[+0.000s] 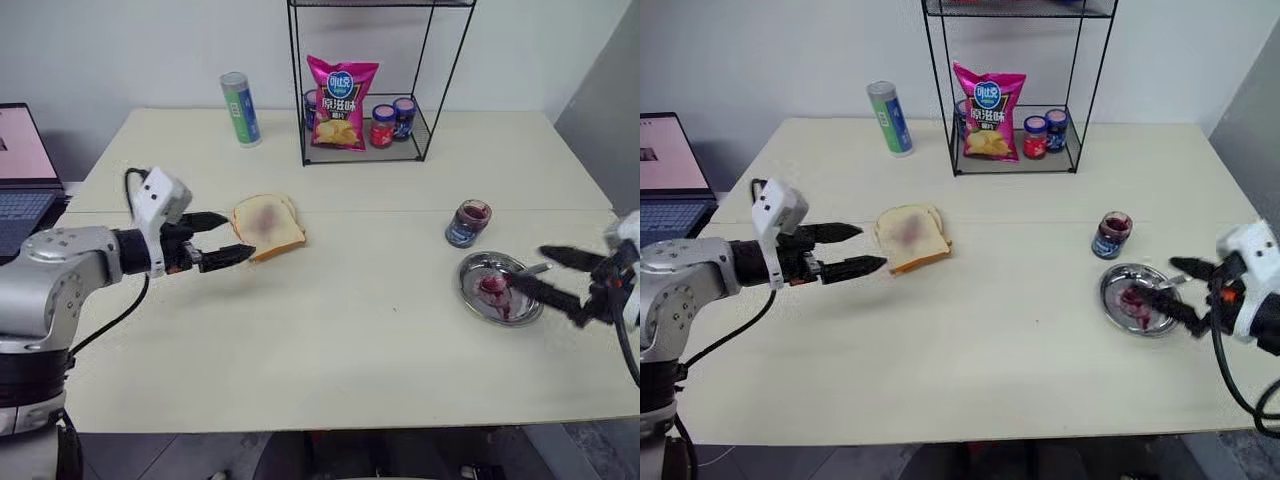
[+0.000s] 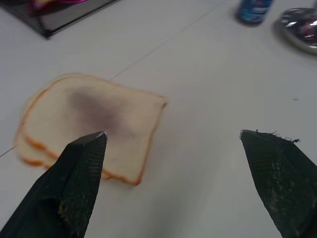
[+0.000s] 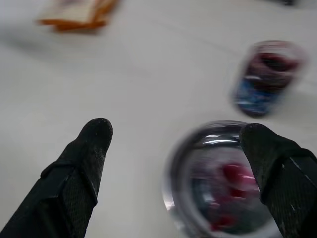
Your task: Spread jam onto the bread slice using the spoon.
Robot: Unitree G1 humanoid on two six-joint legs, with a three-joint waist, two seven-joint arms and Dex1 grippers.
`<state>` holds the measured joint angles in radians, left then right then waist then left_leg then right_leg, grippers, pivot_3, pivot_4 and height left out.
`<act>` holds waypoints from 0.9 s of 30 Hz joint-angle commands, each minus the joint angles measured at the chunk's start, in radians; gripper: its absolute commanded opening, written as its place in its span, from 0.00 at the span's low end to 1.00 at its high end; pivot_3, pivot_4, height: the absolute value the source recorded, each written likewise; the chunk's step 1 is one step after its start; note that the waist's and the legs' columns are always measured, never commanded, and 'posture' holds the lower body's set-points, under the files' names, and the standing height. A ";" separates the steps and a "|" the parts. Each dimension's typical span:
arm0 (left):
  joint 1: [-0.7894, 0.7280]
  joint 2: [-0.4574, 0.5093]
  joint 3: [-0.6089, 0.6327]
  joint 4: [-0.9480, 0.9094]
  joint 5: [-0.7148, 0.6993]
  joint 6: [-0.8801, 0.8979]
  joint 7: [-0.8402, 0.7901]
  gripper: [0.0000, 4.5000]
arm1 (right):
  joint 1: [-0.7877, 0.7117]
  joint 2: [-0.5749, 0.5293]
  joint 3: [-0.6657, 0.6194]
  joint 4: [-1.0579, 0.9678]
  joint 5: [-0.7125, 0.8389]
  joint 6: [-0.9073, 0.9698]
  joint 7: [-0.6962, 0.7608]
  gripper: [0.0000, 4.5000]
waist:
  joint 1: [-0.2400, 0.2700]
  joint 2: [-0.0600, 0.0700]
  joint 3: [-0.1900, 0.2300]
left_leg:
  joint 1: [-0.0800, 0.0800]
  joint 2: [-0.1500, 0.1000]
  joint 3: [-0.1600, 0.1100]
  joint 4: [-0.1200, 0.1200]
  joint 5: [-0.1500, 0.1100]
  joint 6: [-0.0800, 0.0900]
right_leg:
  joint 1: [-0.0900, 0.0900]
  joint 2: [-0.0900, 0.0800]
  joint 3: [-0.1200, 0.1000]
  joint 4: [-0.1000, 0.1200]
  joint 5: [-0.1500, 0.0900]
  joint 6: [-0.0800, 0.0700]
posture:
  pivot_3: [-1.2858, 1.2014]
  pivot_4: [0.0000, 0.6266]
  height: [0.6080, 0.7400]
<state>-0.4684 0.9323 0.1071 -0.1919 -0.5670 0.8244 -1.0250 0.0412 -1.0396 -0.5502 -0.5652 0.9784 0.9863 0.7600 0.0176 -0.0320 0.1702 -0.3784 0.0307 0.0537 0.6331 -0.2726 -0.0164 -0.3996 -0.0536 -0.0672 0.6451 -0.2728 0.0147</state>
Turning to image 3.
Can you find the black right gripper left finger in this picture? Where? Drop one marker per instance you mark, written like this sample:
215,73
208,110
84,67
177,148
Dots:
74,178

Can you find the open jam jar blue label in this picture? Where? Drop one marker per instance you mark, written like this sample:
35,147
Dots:
268,78

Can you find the white bread slice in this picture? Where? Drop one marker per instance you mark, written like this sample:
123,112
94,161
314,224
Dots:
76,12

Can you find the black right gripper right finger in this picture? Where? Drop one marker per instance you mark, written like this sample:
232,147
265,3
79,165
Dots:
282,173

